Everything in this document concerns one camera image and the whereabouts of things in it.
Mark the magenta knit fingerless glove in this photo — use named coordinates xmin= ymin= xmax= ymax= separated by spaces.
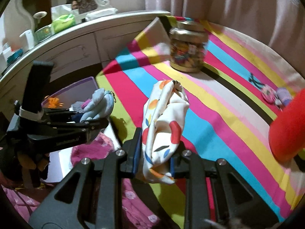
xmin=70 ymin=132 xmax=114 ymax=167

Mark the fruit print white cloth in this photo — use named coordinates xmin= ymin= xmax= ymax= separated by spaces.
xmin=138 ymin=80 xmax=190 ymax=185

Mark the light blue fuzzy glove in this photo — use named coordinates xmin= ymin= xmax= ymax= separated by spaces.
xmin=80 ymin=88 xmax=115 ymax=122

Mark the grey drawstring pouch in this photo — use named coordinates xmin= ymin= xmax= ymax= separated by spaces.
xmin=248 ymin=73 xmax=277 ymax=104

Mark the grey striped sock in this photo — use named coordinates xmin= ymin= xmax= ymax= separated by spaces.
xmin=69 ymin=101 xmax=84 ymax=114

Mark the beige curtain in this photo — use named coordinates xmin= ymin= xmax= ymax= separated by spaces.
xmin=145 ymin=0 xmax=304 ymax=74

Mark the purple white storage box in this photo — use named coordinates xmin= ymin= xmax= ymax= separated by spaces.
xmin=42 ymin=77 xmax=98 ymax=109

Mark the green round box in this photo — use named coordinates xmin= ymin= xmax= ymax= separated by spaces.
xmin=34 ymin=24 xmax=53 ymax=43

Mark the striped colourful tablecloth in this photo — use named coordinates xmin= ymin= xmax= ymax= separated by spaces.
xmin=96 ymin=16 xmax=304 ymax=221

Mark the ornate white mirror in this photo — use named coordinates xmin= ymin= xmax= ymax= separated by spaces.
xmin=11 ymin=0 xmax=117 ymax=31

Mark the orange mesh sponge bag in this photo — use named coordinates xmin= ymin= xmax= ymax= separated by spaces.
xmin=44 ymin=96 xmax=64 ymax=109

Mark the green tissue pack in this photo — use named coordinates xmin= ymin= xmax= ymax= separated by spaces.
xmin=51 ymin=4 xmax=76 ymax=34

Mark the white dresser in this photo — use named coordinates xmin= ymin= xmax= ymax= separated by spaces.
xmin=1 ymin=10 xmax=170 ymax=119

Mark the red plastic pitcher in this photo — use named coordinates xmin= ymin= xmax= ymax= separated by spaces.
xmin=268 ymin=90 xmax=304 ymax=163

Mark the phone on left gripper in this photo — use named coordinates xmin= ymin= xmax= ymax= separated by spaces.
xmin=19 ymin=60 xmax=54 ymax=122

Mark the white small dispenser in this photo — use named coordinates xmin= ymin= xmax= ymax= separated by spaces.
xmin=19 ymin=30 xmax=35 ymax=52

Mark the metal lidded snack jar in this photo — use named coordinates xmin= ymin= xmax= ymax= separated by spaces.
xmin=170 ymin=21 xmax=209 ymax=73

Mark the purple patterned knit mitten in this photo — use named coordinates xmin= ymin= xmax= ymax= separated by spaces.
xmin=275 ymin=87 xmax=293 ymax=106

